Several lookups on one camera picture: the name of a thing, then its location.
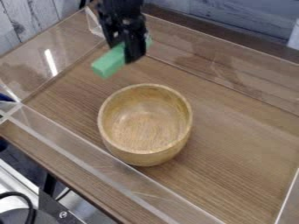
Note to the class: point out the clear acrylic front wall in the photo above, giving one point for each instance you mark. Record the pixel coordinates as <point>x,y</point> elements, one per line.
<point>112,185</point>

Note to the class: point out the green rectangular block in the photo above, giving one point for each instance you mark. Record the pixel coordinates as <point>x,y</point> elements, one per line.
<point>112,61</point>

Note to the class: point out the metal bracket with screw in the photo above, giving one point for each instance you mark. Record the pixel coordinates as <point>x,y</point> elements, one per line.
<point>52,212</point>

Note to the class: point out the black table leg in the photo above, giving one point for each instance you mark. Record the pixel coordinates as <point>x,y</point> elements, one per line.
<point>50,184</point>

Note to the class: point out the brown wooden bowl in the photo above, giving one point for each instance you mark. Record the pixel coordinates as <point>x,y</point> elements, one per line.
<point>144,122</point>

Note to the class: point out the clear acrylic corner bracket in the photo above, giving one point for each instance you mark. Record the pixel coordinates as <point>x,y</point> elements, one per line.
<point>94,25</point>

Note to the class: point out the clear acrylic wall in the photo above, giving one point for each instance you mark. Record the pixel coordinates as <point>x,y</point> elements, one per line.
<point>233,60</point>
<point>112,185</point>
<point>44,56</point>

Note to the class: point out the blue object at edge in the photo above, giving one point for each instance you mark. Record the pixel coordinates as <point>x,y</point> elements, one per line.
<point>6,98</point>

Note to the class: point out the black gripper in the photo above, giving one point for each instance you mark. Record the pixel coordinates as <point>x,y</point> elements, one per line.
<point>118,14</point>

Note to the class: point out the clear acrylic left wall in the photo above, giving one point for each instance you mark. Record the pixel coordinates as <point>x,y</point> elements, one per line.
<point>44,56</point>

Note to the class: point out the clear acrylic back wall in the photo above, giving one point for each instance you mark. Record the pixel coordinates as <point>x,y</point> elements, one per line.
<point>233,60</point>

